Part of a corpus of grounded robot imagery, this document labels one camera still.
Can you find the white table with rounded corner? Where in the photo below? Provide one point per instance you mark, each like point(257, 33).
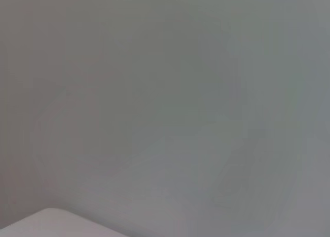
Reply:
point(46, 226)

